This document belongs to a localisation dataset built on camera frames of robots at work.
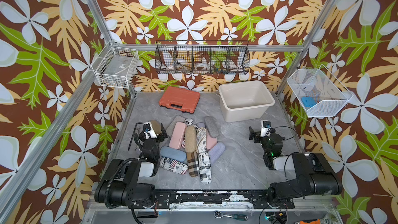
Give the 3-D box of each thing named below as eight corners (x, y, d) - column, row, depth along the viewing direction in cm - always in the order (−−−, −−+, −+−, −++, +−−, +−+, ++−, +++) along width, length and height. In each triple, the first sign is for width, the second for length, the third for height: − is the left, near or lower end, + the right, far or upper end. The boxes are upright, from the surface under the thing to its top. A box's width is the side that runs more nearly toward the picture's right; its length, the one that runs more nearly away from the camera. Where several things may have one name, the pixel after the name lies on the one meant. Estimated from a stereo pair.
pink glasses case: (168, 147, 91) (167, 144, 87) (175, 125, 101) (174, 121, 97) (181, 149, 90) (180, 146, 87) (186, 127, 100) (186, 123, 97)
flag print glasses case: (159, 167, 86) (157, 164, 84) (163, 157, 90) (162, 155, 87) (185, 176, 83) (185, 174, 80) (189, 166, 87) (188, 164, 84)
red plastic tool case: (158, 106, 113) (157, 102, 109) (169, 88, 125) (168, 84, 121) (193, 115, 108) (192, 111, 105) (200, 96, 120) (201, 91, 116)
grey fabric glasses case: (210, 141, 96) (210, 136, 91) (203, 122, 105) (204, 117, 101) (221, 139, 97) (222, 134, 93) (214, 120, 107) (215, 114, 102)
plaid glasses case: (189, 177, 82) (188, 175, 80) (187, 154, 90) (186, 152, 88) (200, 175, 83) (200, 174, 80) (197, 153, 91) (197, 151, 88)
